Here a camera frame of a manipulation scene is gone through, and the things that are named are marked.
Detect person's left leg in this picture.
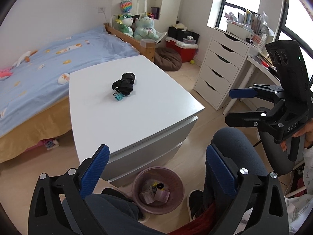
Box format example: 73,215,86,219
61,193,167,235

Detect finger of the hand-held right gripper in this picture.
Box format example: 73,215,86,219
228,84,286,101
225,101,285,134

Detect yellow bed skirt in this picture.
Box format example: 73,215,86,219
0,94,74,163

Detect pink sticker card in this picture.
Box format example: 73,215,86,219
154,190,170,202

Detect wooden bed frame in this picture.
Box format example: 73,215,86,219
104,23,157,63

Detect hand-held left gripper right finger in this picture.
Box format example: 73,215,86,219
205,144,290,235

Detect black cloth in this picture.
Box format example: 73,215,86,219
112,78,134,96

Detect white drawer unit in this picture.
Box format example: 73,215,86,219
194,27,252,110

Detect red knit cloth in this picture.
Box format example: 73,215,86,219
168,201,220,235

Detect black bag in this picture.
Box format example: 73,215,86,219
167,27,200,42

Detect green dragon plush toy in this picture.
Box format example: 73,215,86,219
116,14,134,38

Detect person's right hand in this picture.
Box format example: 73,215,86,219
280,119,313,152

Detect white storage box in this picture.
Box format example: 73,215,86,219
226,20,255,40

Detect white shelf unit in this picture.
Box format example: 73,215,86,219
136,0,167,20

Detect white arched frame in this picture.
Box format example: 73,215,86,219
136,0,147,17

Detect person's leg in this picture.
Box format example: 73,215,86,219
61,193,167,235
203,127,269,216

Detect black window frame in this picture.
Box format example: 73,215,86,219
207,0,313,84

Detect white desk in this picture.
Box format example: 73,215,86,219
222,54,282,115

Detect pink plastic waste bin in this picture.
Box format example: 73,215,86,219
132,167,185,214

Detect black fabric roll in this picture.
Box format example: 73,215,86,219
121,73,136,85

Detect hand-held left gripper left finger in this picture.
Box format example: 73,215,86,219
28,144,110,235

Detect row of books and papers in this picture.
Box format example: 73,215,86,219
237,9,269,33

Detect red cooler box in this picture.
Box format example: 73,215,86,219
165,37,198,63

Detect person's right black shoe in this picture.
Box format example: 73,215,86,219
187,190,206,222

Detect pink plush toy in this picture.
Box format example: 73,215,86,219
0,69,13,81

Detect pale paper tag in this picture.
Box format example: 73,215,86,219
142,190,154,204

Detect mint unicorn plush toy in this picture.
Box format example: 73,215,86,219
133,13,159,40

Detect bed with blue sheet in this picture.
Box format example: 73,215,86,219
0,24,141,137

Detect colourful toy box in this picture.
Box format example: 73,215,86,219
40,138,59,150

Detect clear corner guard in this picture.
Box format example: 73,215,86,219
140,39,157,49

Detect person's right leg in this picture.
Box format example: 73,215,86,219
203,127,269,216

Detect white goose plush toy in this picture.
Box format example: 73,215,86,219
12,51,37,68

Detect white drawer cabinet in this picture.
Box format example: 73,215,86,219
69,55,205,188

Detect brown beanbag cushion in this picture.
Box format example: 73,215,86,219
154,47,183,71

